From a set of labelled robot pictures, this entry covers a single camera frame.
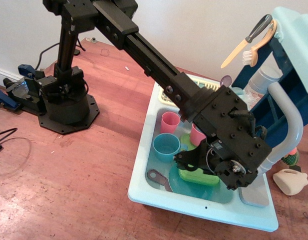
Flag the blue and teal shelf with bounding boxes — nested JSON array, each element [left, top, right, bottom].
[[232, 6, 308, 148]]

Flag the clear plastic bottle grey cap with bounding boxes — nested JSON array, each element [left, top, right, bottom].
[[244, 65, 281, 110]]

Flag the tan toy dish brush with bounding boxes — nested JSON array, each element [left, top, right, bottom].
[[242, 19, 277, 67]]

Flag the teal toy plate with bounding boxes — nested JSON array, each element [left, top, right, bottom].
[[168, 165, 214, 200]]

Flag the toy knife grey handle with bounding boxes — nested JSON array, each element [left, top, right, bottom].
[[221, 14, 272, 69]]

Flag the teal toy cup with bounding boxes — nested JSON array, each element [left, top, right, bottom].
[[152, 133, 188, 163]]

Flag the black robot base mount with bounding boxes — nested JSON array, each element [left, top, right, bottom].
[[37, 66, 99, 135]]

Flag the grey toy faucet with lever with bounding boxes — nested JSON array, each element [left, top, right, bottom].
[[239, 82, 304, 208]]

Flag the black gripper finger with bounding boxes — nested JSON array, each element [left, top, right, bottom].
[[174, 146, 206, 172]]

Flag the green toy plate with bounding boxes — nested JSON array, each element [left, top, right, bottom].
[[178, 133, 220, 187]]

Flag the light blue toy sink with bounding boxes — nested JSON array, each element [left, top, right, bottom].
[[128, 84, 279, 232]]

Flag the green and orange toy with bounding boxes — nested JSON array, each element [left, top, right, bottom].
[[281, 147, 300, 166]]

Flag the pink toy cup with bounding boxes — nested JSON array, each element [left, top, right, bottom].
[[189, 123, 206, 146], [160, 111, 180, 134]]

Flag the purple toy spoon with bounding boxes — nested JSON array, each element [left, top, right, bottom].
[[220, 75, 232, 87]]

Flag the black cables on table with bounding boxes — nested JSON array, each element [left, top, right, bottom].
[[0, 127, 31, 176]]

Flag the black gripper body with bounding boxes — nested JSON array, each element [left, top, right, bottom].
[[197, 140, 258, 190]]

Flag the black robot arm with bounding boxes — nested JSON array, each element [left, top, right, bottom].
[[40, 0, 272, 190]]

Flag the cream dish drying rack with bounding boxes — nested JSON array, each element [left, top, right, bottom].
[[158, 74, 220, 107]]

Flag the beige toy jug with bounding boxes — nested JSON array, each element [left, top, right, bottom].
[[273, 169, 308, 196]]

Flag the blue clamp on table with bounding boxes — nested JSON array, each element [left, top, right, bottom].
[[0, 64, 40, 112]]

